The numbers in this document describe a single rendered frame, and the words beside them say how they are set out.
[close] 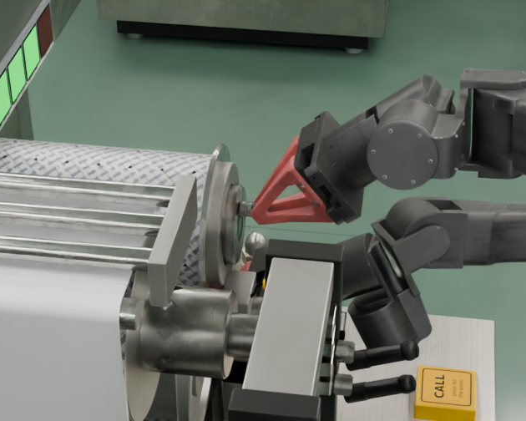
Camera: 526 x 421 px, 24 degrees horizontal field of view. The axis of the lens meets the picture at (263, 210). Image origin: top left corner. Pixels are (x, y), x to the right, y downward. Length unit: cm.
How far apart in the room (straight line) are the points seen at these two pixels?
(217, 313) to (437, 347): 72
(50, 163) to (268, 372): 48
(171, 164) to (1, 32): 45
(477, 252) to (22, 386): 56
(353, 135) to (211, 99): 280
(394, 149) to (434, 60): 314
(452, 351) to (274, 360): 85
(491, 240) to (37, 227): 54
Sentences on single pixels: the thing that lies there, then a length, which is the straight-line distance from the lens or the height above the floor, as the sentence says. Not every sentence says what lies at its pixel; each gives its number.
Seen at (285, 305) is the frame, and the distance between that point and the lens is 74.
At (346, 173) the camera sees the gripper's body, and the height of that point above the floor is 134.
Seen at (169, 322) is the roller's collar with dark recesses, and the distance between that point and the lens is 86.
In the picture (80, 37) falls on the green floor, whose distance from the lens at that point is 425.
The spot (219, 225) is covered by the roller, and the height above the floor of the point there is 128.
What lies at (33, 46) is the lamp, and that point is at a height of 119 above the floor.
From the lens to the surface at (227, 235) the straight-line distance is 110.
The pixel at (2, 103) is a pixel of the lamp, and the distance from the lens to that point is 149.
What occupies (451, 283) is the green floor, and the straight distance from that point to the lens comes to 310.
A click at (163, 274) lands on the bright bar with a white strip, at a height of 145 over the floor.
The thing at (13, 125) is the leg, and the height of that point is 85.
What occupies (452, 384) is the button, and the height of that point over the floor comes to 92.
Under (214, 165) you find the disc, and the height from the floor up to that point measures 132.
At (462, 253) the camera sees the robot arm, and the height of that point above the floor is 119.
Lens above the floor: 191
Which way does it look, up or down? 35 degrees down
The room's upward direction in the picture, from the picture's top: straight up
